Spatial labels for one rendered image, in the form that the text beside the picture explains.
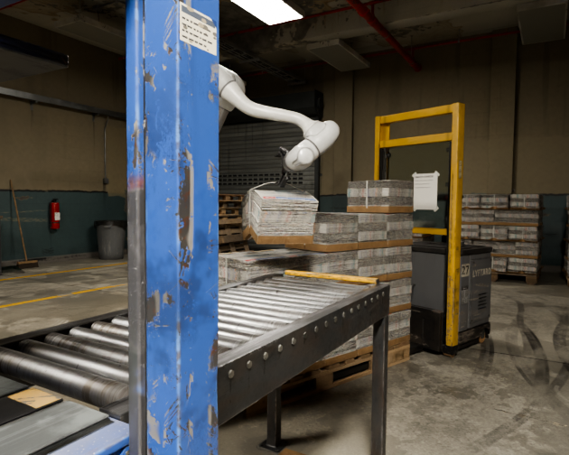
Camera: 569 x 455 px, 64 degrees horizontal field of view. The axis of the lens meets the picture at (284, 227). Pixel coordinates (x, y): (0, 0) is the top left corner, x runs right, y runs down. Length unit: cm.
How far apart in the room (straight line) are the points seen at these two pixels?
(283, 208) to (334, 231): 68
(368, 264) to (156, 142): 258
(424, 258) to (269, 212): 194
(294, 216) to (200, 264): 167
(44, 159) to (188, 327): 887
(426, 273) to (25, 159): 724
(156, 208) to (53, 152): 895
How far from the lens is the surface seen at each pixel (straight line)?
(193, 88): 55
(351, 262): 290
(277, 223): 218
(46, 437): 76
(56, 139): 952
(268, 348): 109
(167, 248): 53
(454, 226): 350
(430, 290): 383
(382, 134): 400
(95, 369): 102
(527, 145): 906
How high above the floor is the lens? 112
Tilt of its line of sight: 3 degrees down
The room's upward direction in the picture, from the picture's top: 1 degrees clockwise
